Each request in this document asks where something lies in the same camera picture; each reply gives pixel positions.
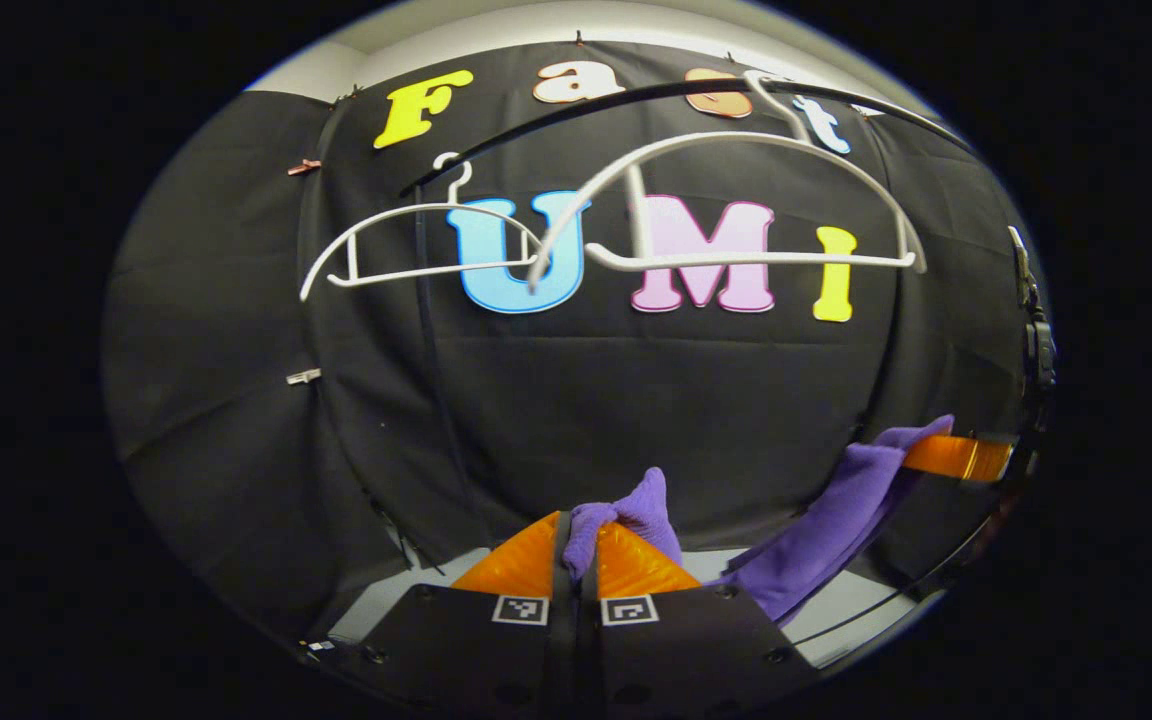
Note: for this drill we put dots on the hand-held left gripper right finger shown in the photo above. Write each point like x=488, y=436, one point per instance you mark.
x=696, y=650

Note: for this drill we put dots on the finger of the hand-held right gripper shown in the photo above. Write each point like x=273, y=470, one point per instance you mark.
x=956, y=458

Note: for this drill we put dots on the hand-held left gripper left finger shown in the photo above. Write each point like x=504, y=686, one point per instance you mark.
x=456, y=640

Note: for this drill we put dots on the large white clothes hanger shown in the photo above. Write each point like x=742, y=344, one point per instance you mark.
x=786, y=260

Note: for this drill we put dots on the small white clothes hanger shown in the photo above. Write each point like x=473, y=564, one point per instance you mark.
x=416, y=272

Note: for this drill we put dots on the black mounted device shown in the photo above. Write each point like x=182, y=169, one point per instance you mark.
x=1039, y=340

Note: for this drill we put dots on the black backdrop cloth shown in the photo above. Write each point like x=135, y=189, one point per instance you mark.
x=636, y=420

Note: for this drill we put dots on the silver cloth clip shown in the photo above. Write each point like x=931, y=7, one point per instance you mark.
x=303, y=376

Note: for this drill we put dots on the black garment rack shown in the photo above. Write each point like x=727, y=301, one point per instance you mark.
x=636, y=92

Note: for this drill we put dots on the copper cloth clip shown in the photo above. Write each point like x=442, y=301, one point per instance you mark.
x=304, y=166

